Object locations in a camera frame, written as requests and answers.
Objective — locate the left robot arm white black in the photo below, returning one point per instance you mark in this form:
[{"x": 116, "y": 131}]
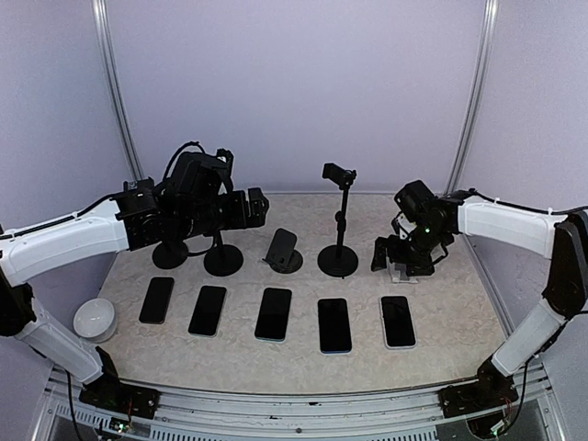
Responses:
[{"x": 195, "y": 197}]

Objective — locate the front aluminium rail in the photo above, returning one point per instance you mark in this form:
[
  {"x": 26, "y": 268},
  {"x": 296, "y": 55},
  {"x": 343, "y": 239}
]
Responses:
[{"x": 409, "y": 414}]

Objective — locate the aluminium frame post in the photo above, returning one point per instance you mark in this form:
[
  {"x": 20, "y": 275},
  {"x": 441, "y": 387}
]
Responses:
[
  {"x": 106, "y": 46},
  {"x": 491, "y": 8}
]

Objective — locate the white bowl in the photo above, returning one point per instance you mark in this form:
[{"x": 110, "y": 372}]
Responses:
[{"x": 95, "y": 320}]

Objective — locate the black round-base stand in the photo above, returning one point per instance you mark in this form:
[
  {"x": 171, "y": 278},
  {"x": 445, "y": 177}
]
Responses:
[{"x": 222, "y": 259}]

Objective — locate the tall black phone stand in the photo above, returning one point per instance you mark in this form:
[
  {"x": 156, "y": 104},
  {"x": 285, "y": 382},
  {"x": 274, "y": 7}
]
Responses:
[{"x": 170, "y": 255}]

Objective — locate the white small phone stand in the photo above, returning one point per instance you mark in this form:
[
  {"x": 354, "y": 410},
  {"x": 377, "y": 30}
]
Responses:
[{"x": 399, "y": 275}]

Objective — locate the phone with white edge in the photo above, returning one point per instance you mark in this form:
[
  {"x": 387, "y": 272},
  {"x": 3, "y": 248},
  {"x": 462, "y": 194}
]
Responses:
[
  {"x": 206, "y": 315},
  {"x": 272, "y": 320}
]

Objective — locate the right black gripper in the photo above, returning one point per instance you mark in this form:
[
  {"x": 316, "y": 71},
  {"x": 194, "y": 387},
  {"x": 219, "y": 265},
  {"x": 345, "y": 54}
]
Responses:
[{"x": 396, "y": 255}]

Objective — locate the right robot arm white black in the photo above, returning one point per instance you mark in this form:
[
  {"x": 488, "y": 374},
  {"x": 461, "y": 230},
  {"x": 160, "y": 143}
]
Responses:
[{"x": 510, "y": 236}]

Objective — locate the landscape phone white case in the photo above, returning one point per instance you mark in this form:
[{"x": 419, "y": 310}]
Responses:
[{"x": 397, "y": 322}]

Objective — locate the blue phone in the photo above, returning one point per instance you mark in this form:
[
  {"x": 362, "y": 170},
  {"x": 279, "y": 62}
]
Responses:
[{"x": 334, "y": 326}]

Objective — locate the black phone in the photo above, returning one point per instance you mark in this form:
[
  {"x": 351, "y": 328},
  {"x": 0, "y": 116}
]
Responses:
[{"x": 156, "y": 301}]

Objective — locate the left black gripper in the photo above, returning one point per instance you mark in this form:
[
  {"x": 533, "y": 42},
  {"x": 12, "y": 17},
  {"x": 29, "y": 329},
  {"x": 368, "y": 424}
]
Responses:
[{"x": 256, "y": 211}]

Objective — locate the low black stand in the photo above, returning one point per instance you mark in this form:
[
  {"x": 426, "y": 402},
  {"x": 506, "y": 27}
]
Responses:
[{"x": 282, "y": 255}]

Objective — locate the left aluminium frame post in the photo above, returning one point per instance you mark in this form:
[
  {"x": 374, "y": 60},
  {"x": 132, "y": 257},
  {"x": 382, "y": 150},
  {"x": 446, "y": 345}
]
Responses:
[{"x": 106, "y": 46}]

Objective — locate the right aluminium frame post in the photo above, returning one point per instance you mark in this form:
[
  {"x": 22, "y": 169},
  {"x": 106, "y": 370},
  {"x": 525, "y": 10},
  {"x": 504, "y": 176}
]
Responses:
[{"x": 491, "y": 8}]

